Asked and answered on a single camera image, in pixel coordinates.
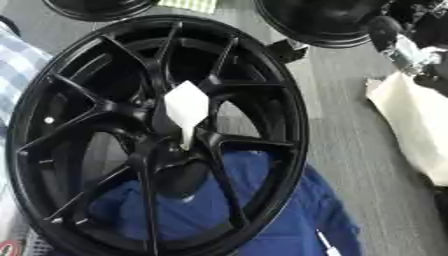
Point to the blue white checked cloth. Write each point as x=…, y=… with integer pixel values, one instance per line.
x=16, y=71

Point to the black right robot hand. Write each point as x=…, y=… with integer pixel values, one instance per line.
x=386, y=31

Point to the black spoked wheel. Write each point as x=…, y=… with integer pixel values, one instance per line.
x=87, y=110

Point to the green white checked cloth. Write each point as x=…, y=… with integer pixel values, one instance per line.
x=188, y=5

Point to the black round wheel rim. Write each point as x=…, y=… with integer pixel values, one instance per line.
x=99, y=8
x=318, y=20

